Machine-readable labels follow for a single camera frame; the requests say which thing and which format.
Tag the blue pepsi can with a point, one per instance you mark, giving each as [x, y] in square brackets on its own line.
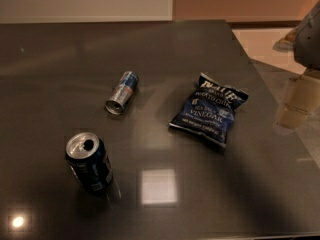
[87, 157]

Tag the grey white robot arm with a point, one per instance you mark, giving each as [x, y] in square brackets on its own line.
[302, 94]

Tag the silver blue can lying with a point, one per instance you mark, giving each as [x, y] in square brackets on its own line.
[122, 93]

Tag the blue potato chip bag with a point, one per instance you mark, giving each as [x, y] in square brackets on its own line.
[210, 110]

